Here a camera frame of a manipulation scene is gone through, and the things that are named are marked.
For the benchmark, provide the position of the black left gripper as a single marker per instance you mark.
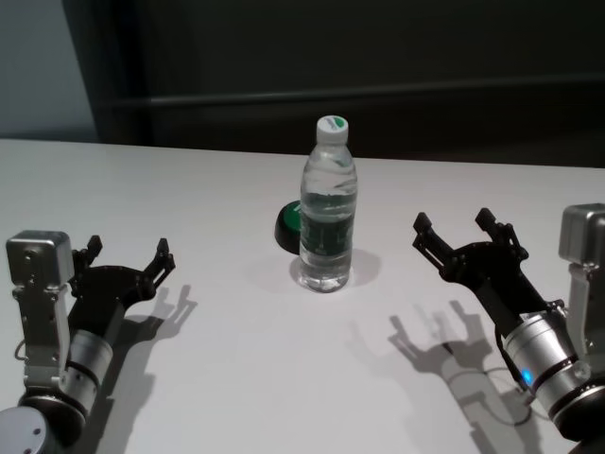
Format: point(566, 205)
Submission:
point(108, 293)

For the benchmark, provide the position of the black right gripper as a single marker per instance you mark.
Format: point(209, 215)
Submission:
point(496, 284)

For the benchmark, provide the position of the clear water bottle green label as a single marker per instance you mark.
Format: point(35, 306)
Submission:
point(327, 213)

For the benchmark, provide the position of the green YES button black base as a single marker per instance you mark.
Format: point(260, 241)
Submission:
point(287, 227)

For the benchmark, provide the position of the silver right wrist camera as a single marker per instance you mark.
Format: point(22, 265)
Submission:
point(586, 246)

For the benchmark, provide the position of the grey horizontal rail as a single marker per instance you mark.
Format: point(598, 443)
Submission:
point(378, 98)

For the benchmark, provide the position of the dark vertical frame post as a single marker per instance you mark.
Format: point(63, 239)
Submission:
point(130, 71)

